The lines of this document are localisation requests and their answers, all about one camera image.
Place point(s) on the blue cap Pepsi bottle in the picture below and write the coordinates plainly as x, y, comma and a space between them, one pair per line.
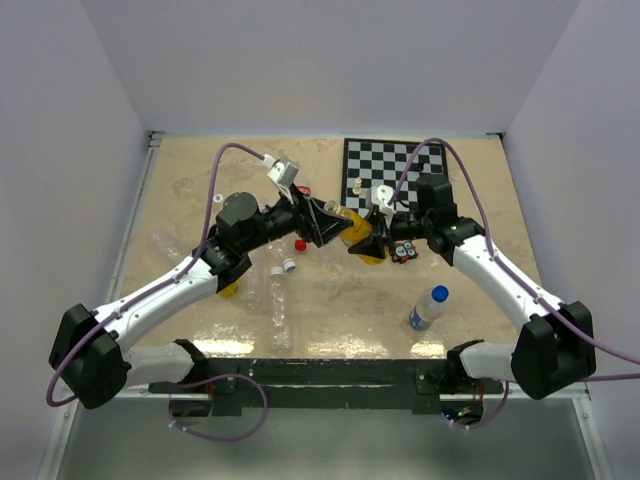
428, 308

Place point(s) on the long clear crushed bottle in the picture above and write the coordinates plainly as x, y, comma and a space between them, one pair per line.
281, 328

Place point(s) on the black white chessboard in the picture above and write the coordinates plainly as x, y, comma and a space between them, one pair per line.
378, 161

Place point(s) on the yellow tea bottle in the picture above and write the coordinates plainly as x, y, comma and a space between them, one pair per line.
361, 229

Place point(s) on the red label clear bottle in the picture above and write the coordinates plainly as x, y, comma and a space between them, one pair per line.
305, 190

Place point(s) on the cartoon fridge magnet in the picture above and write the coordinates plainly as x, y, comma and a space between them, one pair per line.
404, 252

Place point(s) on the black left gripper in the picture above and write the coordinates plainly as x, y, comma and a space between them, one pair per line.
328, 224

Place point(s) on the black base frame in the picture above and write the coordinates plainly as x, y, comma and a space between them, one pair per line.
416, 385

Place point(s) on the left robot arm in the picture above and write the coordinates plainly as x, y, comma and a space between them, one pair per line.
91, 347

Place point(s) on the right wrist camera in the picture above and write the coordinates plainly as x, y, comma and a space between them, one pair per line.
379, 197

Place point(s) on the white chess piece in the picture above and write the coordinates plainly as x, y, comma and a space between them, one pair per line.
357, 187

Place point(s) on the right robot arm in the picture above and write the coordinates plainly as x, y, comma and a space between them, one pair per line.
553, 348

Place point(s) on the upright clear bottle white cap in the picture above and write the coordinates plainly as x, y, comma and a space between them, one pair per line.
252, 288

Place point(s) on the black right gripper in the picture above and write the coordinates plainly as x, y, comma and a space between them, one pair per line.
374, 246

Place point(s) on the clear bottle far left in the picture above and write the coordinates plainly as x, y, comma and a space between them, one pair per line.
166, 244

